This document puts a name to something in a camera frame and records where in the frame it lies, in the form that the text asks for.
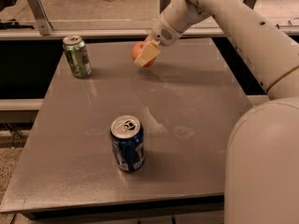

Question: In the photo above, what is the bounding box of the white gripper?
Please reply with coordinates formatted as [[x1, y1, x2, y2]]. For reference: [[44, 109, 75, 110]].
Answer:
[[134, 11, 183, 67]]

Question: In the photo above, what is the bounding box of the red apple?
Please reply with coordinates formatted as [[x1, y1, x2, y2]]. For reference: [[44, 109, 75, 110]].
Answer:
[[131, 41, 155, 67]]

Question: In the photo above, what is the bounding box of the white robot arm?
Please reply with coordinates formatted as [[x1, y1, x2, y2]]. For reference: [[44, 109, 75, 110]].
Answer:
[[132, 0, 299, 224]]

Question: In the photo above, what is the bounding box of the green soda can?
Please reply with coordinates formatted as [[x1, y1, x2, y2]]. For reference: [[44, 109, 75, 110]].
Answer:
[[63, 35, 92, 78]]

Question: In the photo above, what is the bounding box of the blue pepsi can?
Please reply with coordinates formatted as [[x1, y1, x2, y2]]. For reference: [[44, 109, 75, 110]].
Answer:
[[110, 115, 145, 172]]

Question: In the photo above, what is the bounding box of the middle metal railing bracket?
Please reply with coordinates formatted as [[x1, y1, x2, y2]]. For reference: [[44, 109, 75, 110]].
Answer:
[[159, 0, 173, 15]]

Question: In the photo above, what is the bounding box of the left metal railing bracket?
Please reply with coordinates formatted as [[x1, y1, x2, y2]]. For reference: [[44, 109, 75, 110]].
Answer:
[[27, 0, 52, 35]]

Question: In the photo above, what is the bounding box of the metal railing base rail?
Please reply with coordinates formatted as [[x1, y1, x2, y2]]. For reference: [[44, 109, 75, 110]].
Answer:
[[0, 27, 224, 40]]

